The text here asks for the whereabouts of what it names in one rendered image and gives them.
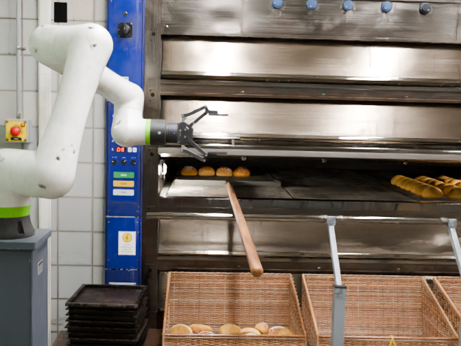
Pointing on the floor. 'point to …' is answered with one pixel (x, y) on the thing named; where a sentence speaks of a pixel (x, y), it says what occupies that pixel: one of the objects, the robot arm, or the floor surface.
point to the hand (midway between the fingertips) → (224, 134)
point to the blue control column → (129, 47)
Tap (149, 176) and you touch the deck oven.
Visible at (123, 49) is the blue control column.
